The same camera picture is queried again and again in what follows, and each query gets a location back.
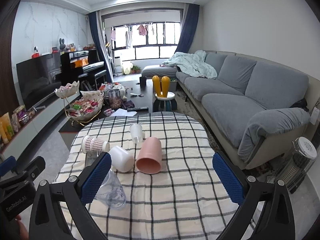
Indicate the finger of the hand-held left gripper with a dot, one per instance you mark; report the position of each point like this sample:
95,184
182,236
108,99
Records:
27,170

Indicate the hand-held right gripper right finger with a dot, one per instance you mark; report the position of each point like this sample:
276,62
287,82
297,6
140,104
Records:
228,180

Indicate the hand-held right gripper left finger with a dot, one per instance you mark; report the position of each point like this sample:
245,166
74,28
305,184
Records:
97,180

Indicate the pink cup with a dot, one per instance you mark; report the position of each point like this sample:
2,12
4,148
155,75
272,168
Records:
148,157

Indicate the clear printed plastic cup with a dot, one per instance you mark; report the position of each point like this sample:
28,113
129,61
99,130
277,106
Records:
113,192

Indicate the clear glass cup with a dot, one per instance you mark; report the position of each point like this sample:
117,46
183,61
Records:
90,158

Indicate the white cup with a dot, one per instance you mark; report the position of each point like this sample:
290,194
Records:
122,158

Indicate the checked paper cup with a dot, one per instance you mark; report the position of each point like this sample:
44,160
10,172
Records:
95,143

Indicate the translucent plastic cup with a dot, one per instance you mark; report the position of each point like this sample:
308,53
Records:
136,132

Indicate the person's left hand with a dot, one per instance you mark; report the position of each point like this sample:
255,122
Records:
23,230

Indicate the yellow bottles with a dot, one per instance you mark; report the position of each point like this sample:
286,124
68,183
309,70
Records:
5,128

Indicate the white television cabinet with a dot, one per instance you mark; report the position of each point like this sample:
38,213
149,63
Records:
37,122

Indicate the snack packets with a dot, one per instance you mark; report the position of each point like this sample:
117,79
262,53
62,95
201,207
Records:
22,116

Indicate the checked tablecloth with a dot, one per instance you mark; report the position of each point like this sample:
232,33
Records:
175,197

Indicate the white paper sheets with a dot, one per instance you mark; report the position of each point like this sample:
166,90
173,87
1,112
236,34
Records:
122,113

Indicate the white electric heater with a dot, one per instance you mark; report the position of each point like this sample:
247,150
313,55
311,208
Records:
298,162

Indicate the tiered white snack bowl stand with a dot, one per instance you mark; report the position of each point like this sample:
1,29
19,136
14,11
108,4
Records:
85,107

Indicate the grey sofa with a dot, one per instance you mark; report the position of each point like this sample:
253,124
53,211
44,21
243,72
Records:
225,105

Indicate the purple cloth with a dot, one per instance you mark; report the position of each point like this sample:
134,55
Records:
128,104

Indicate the black remote control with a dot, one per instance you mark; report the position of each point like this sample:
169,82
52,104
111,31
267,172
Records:
137,109

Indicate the clear jar of nuts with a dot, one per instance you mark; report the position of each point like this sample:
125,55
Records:
114,100

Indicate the black television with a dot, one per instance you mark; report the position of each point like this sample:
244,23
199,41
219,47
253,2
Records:
37,80

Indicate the dark coffee table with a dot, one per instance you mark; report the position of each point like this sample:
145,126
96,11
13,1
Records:
141,100

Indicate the black piano bench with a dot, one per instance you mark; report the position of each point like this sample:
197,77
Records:
96,76

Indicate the dark cloth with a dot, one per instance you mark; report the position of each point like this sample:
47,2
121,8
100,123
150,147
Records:
301,105

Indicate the dark mug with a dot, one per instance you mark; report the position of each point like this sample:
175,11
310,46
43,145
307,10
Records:
143,82

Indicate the yellow rabbit ear stool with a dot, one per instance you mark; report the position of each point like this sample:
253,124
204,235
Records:
163,92

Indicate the white air purifier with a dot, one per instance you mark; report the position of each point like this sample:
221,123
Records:
117,66

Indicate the black piano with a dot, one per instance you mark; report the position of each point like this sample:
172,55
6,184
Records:
80,65

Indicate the potted plant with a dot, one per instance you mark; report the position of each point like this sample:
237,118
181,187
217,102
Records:
136,69

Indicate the light blue blanket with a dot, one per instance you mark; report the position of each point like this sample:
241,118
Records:
195,65

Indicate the grey bunny figurine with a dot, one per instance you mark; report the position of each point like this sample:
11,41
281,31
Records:
62,47

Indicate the blue curtain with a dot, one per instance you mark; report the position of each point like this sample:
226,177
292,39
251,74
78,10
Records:
188,30
98,45

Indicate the white hanging garment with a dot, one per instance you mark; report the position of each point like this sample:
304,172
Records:
128,40

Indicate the pink hanging garment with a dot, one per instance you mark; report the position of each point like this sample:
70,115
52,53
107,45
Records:
142,30

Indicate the white security camera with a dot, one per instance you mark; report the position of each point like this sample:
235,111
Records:
36,51

